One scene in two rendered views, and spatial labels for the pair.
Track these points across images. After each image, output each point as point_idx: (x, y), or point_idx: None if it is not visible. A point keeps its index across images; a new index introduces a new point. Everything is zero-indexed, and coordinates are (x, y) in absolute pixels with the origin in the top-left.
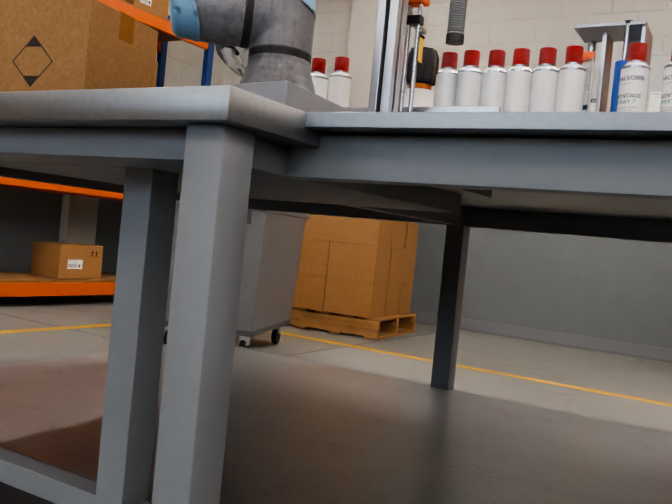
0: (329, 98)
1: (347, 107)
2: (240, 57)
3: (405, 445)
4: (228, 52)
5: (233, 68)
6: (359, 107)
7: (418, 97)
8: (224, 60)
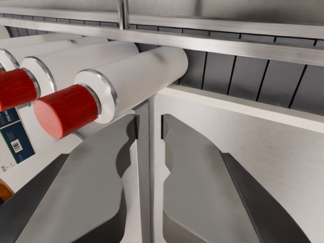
0: (21, 39)
1: (10, 18)
2: (124, 137)
3: None
4: (188, 192)
5: (182, 121)
6: (0, 17)
7: (9, 169)
8: (232, 167)
